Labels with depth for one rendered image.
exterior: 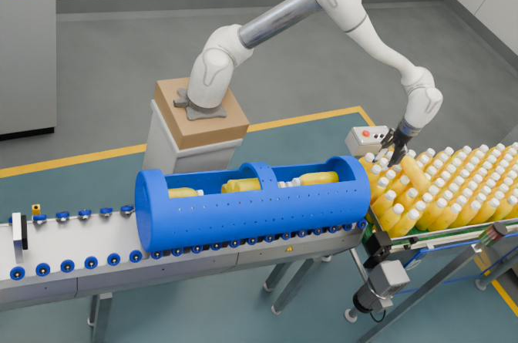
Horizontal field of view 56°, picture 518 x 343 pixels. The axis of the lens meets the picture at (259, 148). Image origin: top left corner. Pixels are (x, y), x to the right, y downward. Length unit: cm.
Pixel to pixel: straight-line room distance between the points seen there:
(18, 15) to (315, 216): 174
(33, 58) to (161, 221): 154
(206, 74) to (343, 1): 60
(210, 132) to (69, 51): 215
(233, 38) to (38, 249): 109
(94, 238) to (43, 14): 130
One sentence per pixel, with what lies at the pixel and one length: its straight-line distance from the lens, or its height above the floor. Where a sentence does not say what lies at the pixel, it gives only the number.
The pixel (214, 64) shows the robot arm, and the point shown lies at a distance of 194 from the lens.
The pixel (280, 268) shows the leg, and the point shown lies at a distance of 274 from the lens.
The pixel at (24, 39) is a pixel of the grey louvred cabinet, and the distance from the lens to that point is 283.
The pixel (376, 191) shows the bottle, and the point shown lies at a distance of 224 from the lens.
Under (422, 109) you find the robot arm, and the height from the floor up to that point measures 151.
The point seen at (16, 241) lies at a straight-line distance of 172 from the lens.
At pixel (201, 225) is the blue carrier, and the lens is 168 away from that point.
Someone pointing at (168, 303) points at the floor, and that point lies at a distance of 282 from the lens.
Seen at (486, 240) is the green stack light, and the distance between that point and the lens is 220.
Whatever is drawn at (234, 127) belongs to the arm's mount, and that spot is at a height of 109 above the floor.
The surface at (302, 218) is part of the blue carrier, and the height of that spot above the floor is 114.
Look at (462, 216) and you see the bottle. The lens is 249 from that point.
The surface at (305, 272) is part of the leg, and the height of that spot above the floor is 51.
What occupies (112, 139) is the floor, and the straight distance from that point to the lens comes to 340.
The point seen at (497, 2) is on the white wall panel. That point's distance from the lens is 650.
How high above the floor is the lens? 256
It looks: 45 degrees down
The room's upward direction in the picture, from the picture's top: 24 degrees clockwise
